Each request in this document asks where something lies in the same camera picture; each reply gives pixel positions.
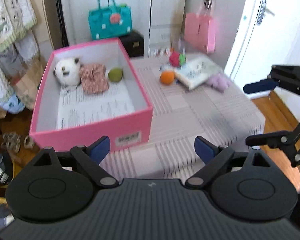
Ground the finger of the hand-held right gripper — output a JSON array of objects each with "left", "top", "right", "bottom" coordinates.
[
  {"left": 243, "top": 65, "right": 300, "bottom": 98},
  {"left": 245, "top": 115, "right": 300, "bottom": 168}
]

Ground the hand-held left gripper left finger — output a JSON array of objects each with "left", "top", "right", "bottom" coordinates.
[{"left": 24, "top": 135, "right": 119, "bottom": 189}]

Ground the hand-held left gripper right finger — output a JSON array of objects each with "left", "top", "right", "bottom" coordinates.
[{"left": 185, "top": 136, "right": 276, "bottom": 189}]

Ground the pink cardboard box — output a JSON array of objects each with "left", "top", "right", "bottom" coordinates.
[{"left": 29, "top": 37, "right": 154, "bottom": 153}]

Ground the purple plush toy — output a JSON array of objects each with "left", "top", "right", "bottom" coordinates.
[{"left": 206, "top": 74, "right": 232, "bottom": 93}]

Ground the white tissue packet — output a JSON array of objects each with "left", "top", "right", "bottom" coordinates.
[{"left": 174, "top": 56, "right": 222, "bottom": 90}]

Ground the floral fabric pouch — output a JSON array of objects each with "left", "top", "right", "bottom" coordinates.
[{"left": 79, "top": 63, "right": 110, "bottom": 95}]

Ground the green ball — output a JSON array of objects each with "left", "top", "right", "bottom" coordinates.
[{"left": 108, "top": 67, "right": 124, "bottom": 83}]

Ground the orange ball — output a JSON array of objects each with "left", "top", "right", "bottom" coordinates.
[{"left": 160, "top": 70, "right": 175, "bottom": 85}]

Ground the panda plush toy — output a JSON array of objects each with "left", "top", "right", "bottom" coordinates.
[{"left": 53, "top": 57, "right": 82, "bottom": 87}]

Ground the red green plush toy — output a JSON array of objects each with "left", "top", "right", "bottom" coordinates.
[{"left": 169, "top": 52, "right": 187, "bottom": 68}]

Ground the striped tablecloth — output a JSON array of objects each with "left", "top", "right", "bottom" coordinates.
[{"left": 100, "top": 52, "right": 265, "bottom": 179}]

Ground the printed paper sheet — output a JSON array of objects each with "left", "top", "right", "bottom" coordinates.
[{"left": 56, "top": 81, "right": 135, "bottom": 130}]

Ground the white door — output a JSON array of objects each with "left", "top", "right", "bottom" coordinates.
[{"left": 224, "top": 0, "right": 300, "bottom": 98}]

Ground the beige sandal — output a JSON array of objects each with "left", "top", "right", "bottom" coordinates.
[
  {"left": 1, "top": 132, "right": 22, "bottom": 153},
  {"left": 24, "top": 135, "right": 35, "bottom": 149}
]

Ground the pink paper bag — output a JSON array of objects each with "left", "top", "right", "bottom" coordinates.
[{"left": 184, "top": 4, "right": 215, "bottom": 54}]

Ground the clear plastic bag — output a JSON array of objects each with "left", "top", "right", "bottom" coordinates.
[{"left": 176, "top": 34, "right": 187, "bottom": 55}]

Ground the brown paper bag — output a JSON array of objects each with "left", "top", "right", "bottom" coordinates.
[{"left": 11, "top": 57, "right": 48, "bottom": 110}]

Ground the light blue cloth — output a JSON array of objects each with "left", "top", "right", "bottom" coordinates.
[{"left": 0, "top": 94, "right": 25, "bottom": 113}]

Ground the dark bag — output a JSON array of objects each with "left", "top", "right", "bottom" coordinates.
[{"left": 0, "top": 151, "right": 14, "bottom": 185}]

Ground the black suitcase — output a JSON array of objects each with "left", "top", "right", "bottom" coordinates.
[{"left": 120, "top": 30, "right": 145, "bottom": 58}]

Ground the teal felt handbag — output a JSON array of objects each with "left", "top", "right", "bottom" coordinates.
[{"left": 88, "top": 0, "right": 133, "bottom": 40}]

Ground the black pole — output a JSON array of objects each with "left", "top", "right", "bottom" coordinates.
[{"left": 52, "top": 0, "right": 70, "bottom": 48}]

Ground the white wardrobe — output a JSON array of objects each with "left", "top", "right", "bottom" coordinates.
[{"left": 57, "top": 0, "right": 188, "bottom": 58}]

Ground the white fleece pajama jacket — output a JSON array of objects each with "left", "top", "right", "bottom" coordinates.
[{"left": 0, "top": 0, "right": 37, "bottom": 53}]

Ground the silver door handle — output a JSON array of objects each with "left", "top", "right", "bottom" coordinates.
[{"left": 256, "top": 0, "right": 275, "bottom": 25}]

